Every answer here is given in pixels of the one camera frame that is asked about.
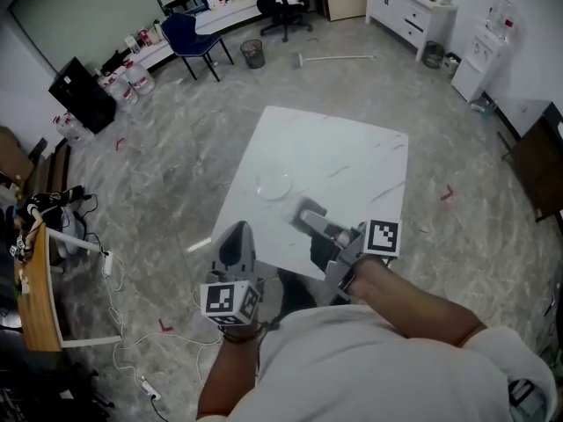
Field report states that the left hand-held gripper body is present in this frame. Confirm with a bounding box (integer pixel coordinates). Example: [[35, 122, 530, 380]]
[[200, 252, 266, 327]]

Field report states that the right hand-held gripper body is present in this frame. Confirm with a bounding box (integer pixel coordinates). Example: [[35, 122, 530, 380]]
[[324, 219, 403, 303]]

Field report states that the person's left forearm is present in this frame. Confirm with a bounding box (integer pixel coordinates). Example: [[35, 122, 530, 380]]
[[196, 323, 266, 422]]

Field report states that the person's right forearm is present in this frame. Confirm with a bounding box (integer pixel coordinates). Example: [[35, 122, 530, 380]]
[[349, 256, 487, 347]]

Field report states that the dark wrist band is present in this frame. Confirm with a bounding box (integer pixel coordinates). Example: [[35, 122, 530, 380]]
[[221, 320, 270, 346]]

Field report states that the person's dark trouser leg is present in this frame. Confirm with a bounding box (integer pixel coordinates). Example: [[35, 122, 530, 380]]
[[275, 266, 318, 321]]

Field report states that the person's white shirt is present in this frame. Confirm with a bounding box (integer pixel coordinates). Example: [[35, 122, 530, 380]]
[[252, 303, 559, 422]]

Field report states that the dark brown wooden table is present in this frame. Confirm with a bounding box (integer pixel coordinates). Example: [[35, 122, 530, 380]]
[[500, 101, 563, 224]]

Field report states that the black bag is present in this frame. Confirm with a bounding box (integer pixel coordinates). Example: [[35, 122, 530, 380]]
[[24, 185, 85, 226]]

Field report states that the brown wooden chair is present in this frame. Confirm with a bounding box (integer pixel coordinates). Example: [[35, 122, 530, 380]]
[[26, 137, 73, 197]]

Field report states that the wooden desk with white legs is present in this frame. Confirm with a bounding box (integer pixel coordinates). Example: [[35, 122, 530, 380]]
[[14, 225, 123, 353]]

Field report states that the clear water jug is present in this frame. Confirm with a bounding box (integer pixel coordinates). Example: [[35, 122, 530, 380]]
[[104, 73, 139, 107], [124, 59, 157, 97], [53, 111, 95, 145]]

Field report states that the green mesh bin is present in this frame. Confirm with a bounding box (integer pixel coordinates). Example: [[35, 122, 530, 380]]
[[422, 40, 446, 69]]

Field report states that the white water dispenser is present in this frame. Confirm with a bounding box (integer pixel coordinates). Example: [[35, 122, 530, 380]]
[[450, 24, 511, 104]]

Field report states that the black office chair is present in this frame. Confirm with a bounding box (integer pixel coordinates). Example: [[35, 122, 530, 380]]
[[255, 0, 314, 44]]

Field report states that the black box cabinet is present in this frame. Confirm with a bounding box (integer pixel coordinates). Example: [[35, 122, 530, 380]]
[[48, 56, 118, 135]]

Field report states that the black clip-on device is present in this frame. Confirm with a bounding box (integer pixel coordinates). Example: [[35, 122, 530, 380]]
[[507, 378, 537, 409]]

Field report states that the blue plastic chair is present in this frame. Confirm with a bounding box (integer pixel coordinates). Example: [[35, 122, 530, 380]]
[[159, 12, 235, 84]]

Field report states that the white drawer cabinet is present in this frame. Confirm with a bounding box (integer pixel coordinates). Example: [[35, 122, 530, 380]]
[[364, 0, 459, 62]]

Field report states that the cardboard box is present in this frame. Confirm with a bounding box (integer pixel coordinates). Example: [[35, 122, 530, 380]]
[[0, 125, 35, 189]]

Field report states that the clear dispenser water bottle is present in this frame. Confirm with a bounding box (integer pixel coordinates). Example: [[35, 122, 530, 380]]
[[485, 0, 516, 44]]

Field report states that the white power cable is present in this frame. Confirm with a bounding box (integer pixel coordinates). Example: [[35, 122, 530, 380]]
[[103, 252, 225, 389]]

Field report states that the wire mesh waste basket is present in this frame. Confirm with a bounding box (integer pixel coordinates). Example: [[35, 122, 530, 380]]
[[239, 39, 267, 70]]

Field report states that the white low wall bench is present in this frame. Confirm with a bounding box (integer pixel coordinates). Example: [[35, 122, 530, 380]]
[[129, 0, 285, 70]]

